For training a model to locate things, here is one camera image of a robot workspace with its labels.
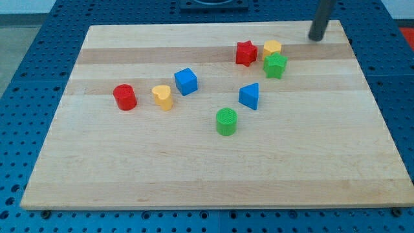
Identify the yellow hexagon block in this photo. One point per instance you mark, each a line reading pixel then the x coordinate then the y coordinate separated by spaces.
pixel 270 47

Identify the green cylinder block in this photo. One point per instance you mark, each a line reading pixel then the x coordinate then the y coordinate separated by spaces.
pixel 226 121

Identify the wooden board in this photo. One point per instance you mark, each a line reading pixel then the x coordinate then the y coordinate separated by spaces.
pixel 316 140

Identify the blue cube block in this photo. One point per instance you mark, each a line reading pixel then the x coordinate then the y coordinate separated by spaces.
pixel 186 81

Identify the blue triangle block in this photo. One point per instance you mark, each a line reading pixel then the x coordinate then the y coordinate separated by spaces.
pixel 249 96

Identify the yellow heart block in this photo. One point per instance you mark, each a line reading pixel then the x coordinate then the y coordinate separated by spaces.
pixel 162 96

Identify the red star block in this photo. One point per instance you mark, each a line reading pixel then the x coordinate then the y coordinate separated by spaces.
pixel 246 53

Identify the red cylinder block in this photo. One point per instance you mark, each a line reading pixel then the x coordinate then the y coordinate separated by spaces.
pixel 124 96

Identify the green star block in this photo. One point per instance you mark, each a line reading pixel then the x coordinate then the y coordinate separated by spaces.
pixel 274 65

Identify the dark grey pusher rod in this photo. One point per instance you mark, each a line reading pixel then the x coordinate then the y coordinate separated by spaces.
pixel 321 19

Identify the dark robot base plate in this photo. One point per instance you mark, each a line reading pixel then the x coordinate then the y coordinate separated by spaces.
pixel 190 5

